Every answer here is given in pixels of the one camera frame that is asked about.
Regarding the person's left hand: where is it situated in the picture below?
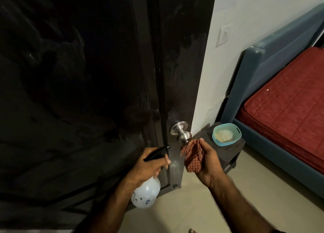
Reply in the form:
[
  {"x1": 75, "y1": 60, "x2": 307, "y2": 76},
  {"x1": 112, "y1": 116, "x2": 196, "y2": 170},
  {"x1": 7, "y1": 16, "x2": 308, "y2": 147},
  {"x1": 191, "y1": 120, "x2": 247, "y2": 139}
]
[{"x1": 128, "y1": 147, "x2": 171, "y2": 188}]

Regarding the person's right hand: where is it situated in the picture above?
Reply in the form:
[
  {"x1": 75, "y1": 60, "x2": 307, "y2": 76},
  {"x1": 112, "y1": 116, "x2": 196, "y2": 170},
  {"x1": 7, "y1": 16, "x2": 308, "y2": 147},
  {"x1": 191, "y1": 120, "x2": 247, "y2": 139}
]
[{"x1": 195, "y1": 138, "x2": 226, "y2": 189}]

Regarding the orange checked cloth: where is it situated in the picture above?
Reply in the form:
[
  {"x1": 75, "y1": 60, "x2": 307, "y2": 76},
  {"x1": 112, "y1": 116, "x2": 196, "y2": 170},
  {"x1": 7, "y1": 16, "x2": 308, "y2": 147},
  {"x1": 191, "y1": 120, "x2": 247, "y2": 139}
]
[{"x1": 180, "y1": 139, "x2": 205, "y2": 173}]

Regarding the white spray bottle black trigger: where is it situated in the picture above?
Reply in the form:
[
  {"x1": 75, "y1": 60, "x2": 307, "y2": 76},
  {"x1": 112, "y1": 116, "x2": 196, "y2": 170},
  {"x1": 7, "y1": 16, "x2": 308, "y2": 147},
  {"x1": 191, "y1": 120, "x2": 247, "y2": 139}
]
[{"x1": 130, "y1": 145, "x2": 171, "y2": 209}]

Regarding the silver door knob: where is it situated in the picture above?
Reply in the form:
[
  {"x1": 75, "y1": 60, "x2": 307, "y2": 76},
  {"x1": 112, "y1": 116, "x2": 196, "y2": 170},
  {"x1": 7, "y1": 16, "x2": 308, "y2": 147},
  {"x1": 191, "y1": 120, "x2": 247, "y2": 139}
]
[{"x1": 170, "y1": 121, "x2": 192, "y2": 144}]

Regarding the black wooden door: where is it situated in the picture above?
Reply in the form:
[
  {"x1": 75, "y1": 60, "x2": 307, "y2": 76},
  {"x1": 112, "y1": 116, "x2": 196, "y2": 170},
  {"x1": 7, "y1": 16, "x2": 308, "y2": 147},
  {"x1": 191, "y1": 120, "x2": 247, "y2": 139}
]
[{"x1": 0, "y1": 0, "x2": 218, "y2": 230}]

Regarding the person's left forearm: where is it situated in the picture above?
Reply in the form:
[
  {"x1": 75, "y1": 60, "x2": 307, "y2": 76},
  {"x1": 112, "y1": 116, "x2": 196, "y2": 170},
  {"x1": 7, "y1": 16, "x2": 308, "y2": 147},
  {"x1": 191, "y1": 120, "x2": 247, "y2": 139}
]
[{"x1": 86, "y1": 178, "x2": 140, "y2": 233}]

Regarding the person's right forearm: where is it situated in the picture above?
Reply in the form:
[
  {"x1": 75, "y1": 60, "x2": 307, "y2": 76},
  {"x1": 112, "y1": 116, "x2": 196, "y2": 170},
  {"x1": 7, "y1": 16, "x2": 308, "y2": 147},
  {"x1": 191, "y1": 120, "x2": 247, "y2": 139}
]
[{"x1": 209, "y1": 173, "x2": 274, "y2": 233}]

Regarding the dark plastic stool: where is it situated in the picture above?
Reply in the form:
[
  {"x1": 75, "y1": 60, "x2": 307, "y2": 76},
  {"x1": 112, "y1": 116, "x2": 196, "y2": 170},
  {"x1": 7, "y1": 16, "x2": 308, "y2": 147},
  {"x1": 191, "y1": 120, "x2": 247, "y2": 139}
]
[{"x1": 202, "y1": 123, "x2": 245, "y2": 174}]

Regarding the light green tray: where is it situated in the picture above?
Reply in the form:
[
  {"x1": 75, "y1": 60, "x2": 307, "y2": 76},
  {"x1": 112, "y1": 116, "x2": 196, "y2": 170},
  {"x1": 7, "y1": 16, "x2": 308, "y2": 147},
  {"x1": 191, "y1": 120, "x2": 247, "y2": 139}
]
[{"x1": 212, "y1": 123, "x2": 242, "y2": 147}]

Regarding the red quilted mattress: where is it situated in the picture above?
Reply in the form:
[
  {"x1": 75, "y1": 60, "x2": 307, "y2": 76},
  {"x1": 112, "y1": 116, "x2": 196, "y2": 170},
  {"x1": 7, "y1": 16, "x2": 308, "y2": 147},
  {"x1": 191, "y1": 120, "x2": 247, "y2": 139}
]
[{"x1": 237, "y1": 47, "x2": 324, "y2": 174}]

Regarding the blue bed frame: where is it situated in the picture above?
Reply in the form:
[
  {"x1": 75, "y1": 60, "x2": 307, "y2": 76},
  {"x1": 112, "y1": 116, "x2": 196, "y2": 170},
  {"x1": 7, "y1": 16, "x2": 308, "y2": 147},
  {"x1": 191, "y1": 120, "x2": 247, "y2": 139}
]
[{"x1": 220, "y1": 2, "x2": 324, "y2": 199}]

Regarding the white single wall switch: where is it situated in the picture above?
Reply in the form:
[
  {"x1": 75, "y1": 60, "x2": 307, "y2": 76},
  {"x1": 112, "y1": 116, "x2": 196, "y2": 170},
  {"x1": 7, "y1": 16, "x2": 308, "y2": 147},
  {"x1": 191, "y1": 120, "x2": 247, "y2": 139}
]
[{"x1": 215, "y1": 22, "x2": 233, "y2": 48}]

